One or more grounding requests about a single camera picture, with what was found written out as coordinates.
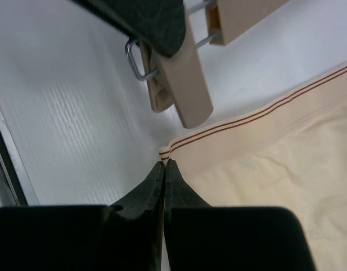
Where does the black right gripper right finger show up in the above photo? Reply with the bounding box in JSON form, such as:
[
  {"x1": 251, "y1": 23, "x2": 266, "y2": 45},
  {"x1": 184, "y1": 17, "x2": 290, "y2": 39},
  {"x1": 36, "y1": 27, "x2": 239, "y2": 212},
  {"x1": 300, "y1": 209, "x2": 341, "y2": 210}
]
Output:
[{"x1": 164, "y1": 160, "x2": 315, "y2": 270}]

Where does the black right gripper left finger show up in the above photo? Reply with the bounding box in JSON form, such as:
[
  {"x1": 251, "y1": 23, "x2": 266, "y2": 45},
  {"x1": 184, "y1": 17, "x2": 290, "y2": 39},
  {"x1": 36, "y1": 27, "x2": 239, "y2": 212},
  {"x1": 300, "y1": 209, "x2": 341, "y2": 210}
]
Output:
[{"x1": 0, "y1": 162, "x2": 165, "y2": 270}]

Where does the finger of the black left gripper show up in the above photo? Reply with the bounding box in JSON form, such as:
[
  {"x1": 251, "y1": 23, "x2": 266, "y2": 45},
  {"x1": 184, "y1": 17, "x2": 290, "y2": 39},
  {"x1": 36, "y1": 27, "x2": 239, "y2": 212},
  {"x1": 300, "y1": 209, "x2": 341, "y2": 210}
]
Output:
[{"x1": 74, "y1": 0, "x2": 186, "y2": 58}]

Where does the wooden clip hanger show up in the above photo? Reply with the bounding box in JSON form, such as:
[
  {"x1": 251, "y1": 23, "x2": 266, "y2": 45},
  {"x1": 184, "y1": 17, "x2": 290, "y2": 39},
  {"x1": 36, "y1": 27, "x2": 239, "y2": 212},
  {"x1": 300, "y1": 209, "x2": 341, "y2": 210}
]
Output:
[{"x1": 125, "y1": 1, "x2": 286, "y2": 129}]

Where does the beige underwear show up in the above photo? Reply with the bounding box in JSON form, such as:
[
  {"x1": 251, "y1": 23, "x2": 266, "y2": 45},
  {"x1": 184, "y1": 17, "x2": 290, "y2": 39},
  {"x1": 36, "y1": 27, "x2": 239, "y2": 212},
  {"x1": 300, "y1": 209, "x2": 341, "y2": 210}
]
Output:
[{"x1": 159, "y1": 63, "x2": 347, "y2": 270}]

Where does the aluminium mounting rail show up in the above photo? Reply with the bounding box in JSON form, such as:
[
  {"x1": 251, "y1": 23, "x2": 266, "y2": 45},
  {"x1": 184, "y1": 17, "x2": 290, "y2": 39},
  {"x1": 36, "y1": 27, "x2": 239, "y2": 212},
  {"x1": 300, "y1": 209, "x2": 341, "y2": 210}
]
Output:
[{"x1": 0, "y1": 107, "x2": 40, "y2": 206}]

